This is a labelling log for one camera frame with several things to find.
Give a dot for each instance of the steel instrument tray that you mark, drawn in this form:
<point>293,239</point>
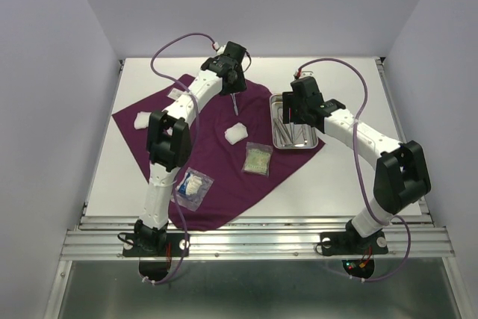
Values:
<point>276,112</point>

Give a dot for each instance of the white gauze square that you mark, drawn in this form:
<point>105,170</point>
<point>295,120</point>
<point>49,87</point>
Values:
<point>142,120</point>

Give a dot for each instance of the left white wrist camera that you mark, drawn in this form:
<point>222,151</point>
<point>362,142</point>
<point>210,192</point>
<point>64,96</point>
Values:
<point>219,49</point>

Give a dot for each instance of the green-white sealed packet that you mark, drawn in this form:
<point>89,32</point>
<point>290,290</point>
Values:
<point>257,159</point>

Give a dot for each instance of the white folded gauze pad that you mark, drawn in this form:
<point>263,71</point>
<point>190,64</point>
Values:
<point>236,133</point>

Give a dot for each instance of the blue-white gauze packet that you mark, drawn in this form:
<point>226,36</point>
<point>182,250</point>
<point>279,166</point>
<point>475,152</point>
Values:
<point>193,188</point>

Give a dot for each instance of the steel scalpel handle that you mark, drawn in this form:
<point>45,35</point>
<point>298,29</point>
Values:
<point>284,132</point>

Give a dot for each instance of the aluminium front rail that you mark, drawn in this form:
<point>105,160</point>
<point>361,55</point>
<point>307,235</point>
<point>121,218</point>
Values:
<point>256,238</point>

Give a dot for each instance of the steel hemostat forceps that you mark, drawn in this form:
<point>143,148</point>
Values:
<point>235,105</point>

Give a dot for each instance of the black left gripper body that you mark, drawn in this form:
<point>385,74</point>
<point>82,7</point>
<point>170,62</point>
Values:
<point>239,84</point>

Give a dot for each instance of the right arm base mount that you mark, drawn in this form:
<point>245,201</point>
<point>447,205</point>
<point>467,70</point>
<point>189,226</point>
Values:
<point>359,251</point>

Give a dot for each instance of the long steel forceps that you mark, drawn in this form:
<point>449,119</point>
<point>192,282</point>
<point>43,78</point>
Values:
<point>305,135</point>

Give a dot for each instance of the small white label packet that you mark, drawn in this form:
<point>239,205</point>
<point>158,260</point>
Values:
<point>174,93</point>

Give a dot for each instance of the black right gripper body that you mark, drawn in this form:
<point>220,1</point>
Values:
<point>299,111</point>

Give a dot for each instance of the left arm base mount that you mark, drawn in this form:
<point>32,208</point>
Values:
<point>160,253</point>

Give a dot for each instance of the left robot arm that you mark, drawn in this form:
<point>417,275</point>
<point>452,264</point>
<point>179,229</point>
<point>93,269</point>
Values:
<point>168,140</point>

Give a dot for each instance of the steel tweezers pair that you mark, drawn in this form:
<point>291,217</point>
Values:
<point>277,128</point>

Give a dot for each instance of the purple cloth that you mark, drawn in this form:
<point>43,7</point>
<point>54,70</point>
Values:
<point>234,191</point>

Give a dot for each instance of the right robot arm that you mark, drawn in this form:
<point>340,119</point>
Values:
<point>401,174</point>

